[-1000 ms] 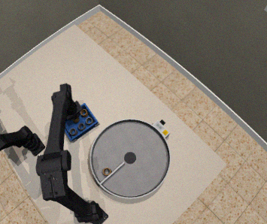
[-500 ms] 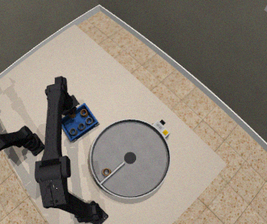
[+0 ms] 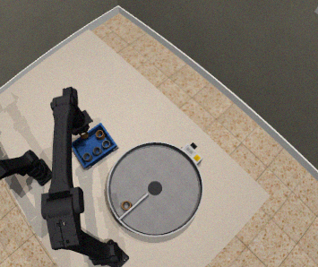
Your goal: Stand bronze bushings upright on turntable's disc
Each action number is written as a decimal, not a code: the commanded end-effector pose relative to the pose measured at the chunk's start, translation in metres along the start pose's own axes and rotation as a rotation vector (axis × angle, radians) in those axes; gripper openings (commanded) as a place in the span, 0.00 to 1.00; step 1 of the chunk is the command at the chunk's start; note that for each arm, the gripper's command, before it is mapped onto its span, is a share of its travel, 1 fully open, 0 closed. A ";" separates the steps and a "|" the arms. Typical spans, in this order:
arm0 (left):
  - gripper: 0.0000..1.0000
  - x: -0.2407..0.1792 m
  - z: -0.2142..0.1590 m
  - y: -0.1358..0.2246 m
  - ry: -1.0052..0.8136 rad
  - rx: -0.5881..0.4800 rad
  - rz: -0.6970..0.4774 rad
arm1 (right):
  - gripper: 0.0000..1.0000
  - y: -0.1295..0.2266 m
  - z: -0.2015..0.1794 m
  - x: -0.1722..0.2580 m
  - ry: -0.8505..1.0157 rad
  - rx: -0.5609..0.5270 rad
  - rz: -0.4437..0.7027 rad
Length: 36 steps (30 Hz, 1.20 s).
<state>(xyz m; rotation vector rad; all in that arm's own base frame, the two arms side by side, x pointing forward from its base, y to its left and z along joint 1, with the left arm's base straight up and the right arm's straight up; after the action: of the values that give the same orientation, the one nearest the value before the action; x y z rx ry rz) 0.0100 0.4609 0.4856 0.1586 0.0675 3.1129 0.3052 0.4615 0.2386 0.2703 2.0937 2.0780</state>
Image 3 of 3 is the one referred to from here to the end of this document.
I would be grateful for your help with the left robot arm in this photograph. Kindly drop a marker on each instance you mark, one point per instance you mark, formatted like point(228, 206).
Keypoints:
point(29, 162)

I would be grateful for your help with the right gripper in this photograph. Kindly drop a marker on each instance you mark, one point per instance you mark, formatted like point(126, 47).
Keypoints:
point(82, 124)

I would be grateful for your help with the blue crate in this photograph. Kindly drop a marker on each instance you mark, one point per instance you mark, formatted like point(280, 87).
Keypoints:
point(88, 144)

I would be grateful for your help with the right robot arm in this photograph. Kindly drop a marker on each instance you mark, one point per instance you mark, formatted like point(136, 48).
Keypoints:
point(56, 205)

